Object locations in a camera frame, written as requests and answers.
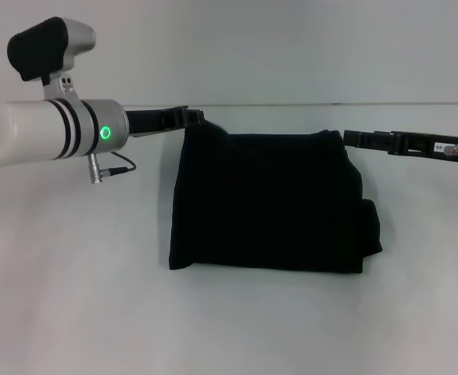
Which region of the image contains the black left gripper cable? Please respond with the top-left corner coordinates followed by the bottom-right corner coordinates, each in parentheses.
top-left (86, 151), bottom-right (137, 186)

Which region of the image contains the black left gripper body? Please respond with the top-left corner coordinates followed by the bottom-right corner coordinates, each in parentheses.
top-left (123, 103), bottom-right (191, 138)

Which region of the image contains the black shirt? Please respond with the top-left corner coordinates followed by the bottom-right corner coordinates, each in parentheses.
top-left (167, 120), bottom-right (384, 274)

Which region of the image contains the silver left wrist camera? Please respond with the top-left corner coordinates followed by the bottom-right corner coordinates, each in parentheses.
top-left (6, 16), bottom-right (97, 103)

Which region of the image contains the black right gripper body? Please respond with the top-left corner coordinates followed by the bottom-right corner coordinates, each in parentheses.
top-left (385, 130), bottom-right (458, 161)

